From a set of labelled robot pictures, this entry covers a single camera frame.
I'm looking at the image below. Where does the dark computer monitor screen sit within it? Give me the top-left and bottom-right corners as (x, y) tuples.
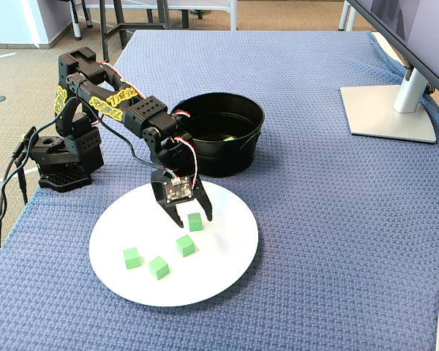
(346, 0), (439, 97)

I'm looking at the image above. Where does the thick black cable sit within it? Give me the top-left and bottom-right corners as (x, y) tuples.
(0, 144), (26, 253)

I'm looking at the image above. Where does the white round plate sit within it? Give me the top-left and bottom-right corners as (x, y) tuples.
(89, 179), (260, 307)

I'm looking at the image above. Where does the black stool frame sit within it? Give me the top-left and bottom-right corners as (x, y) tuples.
(98, 0), (171, 63)

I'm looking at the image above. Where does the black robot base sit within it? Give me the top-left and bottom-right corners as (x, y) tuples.
(21, 126), (96, 194)

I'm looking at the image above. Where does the blue woven cloth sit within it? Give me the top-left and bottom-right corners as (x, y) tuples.
(0, 29), (439, 351)

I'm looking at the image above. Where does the small wrist camera board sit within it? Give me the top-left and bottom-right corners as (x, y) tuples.
(163, 175), (195, 205)

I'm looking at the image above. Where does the white table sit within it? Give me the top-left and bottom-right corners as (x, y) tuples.
(83, 0), (239, 31)

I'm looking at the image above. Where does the white chair leg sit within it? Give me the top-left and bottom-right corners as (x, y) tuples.
(69, 0), (83, 40)

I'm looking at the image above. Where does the silver monitor stand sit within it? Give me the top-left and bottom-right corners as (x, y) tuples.
(339, 67), (438, 144)

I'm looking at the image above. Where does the white desk leg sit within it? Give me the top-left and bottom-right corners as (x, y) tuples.
(337, 0), (359, 32)

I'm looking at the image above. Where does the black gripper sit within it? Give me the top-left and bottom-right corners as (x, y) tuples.
(150, 140), (214, 230)

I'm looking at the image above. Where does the black metal bucket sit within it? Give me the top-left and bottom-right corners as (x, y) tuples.
(169, 91), (266, 179)

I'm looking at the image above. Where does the short black cable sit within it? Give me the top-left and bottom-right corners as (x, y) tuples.
(16, 156), (29, 205)

